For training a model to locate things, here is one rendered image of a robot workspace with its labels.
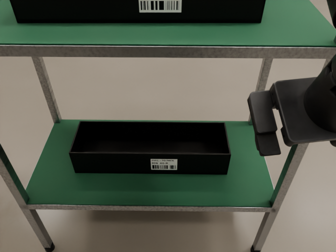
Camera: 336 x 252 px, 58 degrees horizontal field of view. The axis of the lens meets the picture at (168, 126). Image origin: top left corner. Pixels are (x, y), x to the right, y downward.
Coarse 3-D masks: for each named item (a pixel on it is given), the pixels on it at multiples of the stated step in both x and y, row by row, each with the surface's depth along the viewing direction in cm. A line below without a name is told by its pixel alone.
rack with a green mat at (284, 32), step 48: (0, 0) 82; (288, 0) 82; (0, 48) 64; (48, 48) 64; (96, 48) 64; (144, 48) 64; (192, 48) 64; (240, 48) 63; (288, 48) 63; (48, 96) 125; (0, 144) 88; (48, 144) 125; (240, 144) 125; (48, 192) 108; (96, 192) 108; (144, 192) 108; (192, 192) 108; (240, 192) 108; (48, 240) 124
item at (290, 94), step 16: (288, 80) 30; (304, 80) 30; (320, 80) 26; (272, 96) 30; (288, 96) 29; (304, 96) 29; (320, 96) 26; (288, 112) 29; (304, 112) 29; (320, 112) 27; (288, 128) 28; (304, 128) 28; (320, 128) 28; (288, 144) 28
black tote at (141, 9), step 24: (24, 0) 68; (48, 0) 68; (72, 0) 68; (96, 0) 68; (120, 0) 68; (144, 0) 68; (168, 0) 68; (192, 0) 68; (216, 0) 68; (240, 0) 68; (264, 0) 68
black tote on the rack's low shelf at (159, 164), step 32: (96, 128) 121; (128, 128) 121; (160, 128) 121; (192, 128) 121; (224, 128) 116; (96, 160) 109; (128, 160) 109; (160, 160) 109; (192, 160) 109; (224, 160) 108
